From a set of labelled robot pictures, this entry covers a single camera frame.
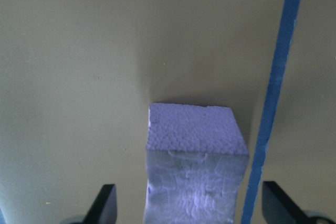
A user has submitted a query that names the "purple foam block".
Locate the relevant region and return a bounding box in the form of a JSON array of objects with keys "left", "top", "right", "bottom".
[{"left": 145, "top": 102, "right": 249, "bottom": 224}]

